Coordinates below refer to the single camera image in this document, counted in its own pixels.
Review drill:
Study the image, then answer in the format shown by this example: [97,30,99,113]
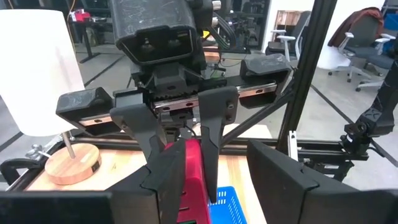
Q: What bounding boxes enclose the blue plastic basket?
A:
[208,185,249,224]

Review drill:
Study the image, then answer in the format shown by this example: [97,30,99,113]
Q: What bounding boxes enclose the wooden shelf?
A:
[275,10,304,32]

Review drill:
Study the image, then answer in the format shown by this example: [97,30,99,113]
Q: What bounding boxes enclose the red USB wall charger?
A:
[164,138,213,224]

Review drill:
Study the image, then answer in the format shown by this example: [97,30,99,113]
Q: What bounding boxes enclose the white cylindrical lamp shade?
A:
[0,9,103,187]

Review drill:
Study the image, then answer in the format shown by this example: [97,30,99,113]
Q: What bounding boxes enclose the red box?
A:
[74,8,91,22]

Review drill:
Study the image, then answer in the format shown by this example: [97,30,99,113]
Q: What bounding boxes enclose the office chair white armrests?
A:
[266,11,312,63]

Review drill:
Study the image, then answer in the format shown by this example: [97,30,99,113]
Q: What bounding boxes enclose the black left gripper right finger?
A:
[247,139,398,224]

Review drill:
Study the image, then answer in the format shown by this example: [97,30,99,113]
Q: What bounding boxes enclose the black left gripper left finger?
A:
[107,138,187,224]

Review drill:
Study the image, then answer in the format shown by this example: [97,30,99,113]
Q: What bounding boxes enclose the black background desk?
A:
[68,18,109,65]

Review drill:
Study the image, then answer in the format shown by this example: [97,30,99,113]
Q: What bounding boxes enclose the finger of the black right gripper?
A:
[197,86,240,203]
[109,103,169,163]

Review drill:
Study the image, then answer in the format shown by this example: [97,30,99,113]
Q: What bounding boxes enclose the grey office chair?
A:
[328,15,396,93]

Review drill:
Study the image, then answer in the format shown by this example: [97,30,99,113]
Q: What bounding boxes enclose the background robot station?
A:
[214,0,271,54]

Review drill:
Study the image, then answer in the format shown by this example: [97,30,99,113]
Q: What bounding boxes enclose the black table clamp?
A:
[0,135,63,185]

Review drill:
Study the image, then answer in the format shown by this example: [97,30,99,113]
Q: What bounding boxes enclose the brown jacket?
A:
[328,7,385,47]

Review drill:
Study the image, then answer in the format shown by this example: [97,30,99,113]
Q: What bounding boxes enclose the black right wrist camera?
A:
[108,0,203,67]

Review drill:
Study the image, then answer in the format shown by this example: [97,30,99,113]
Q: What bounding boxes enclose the black aluminium frame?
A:
[6,0,371,191]

